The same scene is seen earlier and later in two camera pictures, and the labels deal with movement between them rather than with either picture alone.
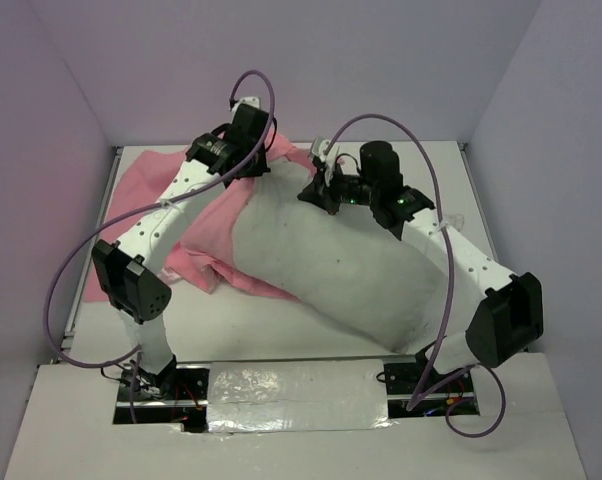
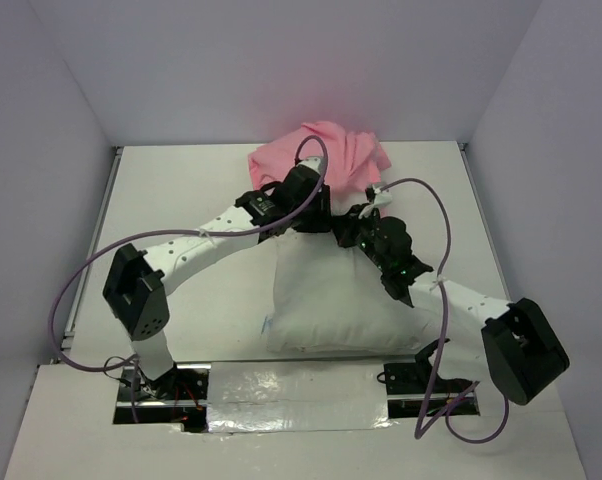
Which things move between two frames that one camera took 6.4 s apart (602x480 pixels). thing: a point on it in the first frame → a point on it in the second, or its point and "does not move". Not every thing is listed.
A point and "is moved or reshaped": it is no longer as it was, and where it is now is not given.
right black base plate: [400, 380] does not move
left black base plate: [176, 394] does not move
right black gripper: [321, 190] → [346, 224]
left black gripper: [261, 167] → [323, 219]
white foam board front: [68, 433] does not move
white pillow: [346, 263] is moved or reshaped
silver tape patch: [297, 395] does not move
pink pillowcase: [129, 182] is moved or reshaped
